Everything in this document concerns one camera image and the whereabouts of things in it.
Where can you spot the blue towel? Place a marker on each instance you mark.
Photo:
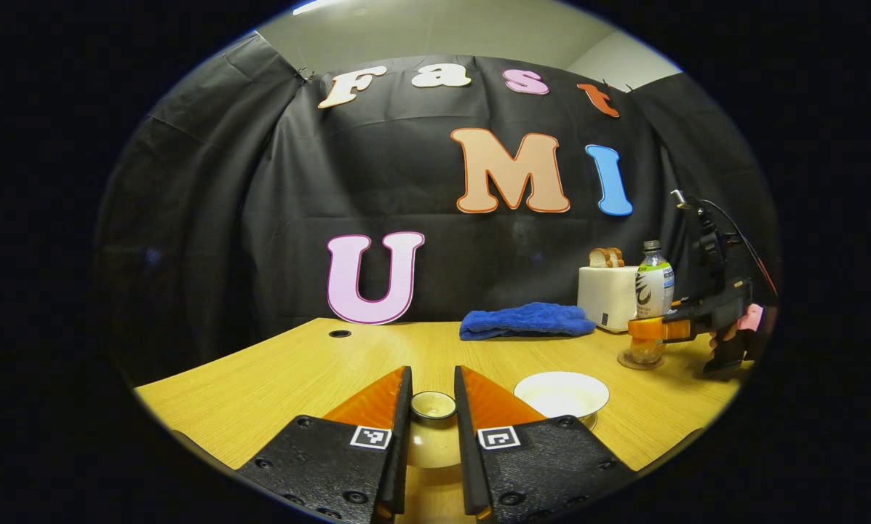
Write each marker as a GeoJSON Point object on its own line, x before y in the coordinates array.
{"type": "Point", "coordinates": [526, 320]}

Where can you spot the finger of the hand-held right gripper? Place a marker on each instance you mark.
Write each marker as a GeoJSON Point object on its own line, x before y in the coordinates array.
{"type": "Point", "coordinates": [650, 331]}

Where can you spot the ceiling light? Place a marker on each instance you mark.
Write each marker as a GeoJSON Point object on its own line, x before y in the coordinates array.
{"type": "Point", "coordinates": [319, 6]}

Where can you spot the white toaster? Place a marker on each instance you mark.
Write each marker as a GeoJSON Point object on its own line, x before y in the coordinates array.
{"type": "Point", "coordinates": [606, 298]}

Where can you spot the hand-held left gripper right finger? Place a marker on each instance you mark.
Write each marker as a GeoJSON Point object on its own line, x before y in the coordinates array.
{"type": "Point", "coordinates": [466, 451]}

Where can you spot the bread slice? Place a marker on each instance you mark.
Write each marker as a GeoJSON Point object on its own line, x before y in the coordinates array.
{"type": "Point", "coordinates": [598, 258]}
{"type": "Point", "coordinates": [617, 257]}

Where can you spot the clear labelled water bottle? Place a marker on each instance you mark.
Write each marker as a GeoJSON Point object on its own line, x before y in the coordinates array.
{"type": "Point", "coordinates": [653, 291]}

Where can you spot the round wooden coaster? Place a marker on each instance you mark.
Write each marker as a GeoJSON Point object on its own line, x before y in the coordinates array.
{"type": "Point", "coordinates": [628, 362]}

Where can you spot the black backdrop cloth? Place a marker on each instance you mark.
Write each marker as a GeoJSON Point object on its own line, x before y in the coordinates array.
{"type": "Point", "coordinates": [260, 218]}

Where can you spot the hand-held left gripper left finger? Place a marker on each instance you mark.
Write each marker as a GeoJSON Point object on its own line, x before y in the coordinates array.
{"type": "Point", "coordinates": [400, 451]}

